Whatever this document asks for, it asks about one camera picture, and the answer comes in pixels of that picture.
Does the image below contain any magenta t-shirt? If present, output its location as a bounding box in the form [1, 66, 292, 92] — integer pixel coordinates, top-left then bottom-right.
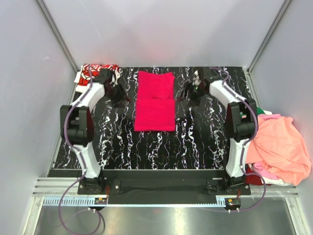
[134, 71, 176, 132]

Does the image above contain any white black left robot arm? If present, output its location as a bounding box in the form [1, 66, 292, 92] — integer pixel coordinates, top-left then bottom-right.
[60, 68, 129, 190]

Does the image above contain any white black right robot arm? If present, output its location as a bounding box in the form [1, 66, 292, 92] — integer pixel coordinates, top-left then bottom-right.
[134, 67, 258, 191]

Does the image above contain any folded white red graphic t-shirt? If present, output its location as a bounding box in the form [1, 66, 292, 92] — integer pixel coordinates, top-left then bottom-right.
[74, 64, 120, 93]

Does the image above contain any green t-shirt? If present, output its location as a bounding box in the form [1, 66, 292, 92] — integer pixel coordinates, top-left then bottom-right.
[257, 107, 266, 116]

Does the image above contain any light pink t-shirt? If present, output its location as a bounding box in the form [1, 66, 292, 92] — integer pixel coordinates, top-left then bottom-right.
[258, 114, 282, 122]

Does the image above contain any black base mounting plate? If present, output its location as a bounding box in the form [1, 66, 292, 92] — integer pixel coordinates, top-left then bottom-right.
[79, 169, 249, 194]

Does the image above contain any peach t-shirt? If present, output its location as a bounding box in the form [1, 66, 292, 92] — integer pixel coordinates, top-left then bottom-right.
[246, 116, 312, 186]

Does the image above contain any left orange connector board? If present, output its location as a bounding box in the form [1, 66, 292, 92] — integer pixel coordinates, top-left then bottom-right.
[94, 196, 108, 205]

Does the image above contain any dark red t-shirt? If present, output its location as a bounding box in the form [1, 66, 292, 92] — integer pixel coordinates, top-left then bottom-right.
[245, 164, 263, 186]

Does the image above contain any aluminium frame rail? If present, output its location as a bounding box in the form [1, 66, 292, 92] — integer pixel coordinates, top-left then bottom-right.
[36, 0, 80, 71]

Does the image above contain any front aluminium extrusion rail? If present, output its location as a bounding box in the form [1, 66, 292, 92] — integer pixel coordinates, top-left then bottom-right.
[33, 178, 298, 208]

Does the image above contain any right aluminium frame post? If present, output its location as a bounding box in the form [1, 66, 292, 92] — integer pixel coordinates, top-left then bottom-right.
[246, 0, 294, 73]

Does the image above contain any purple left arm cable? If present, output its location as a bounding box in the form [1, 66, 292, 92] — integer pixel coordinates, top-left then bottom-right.
[57, 64, 106, 233]

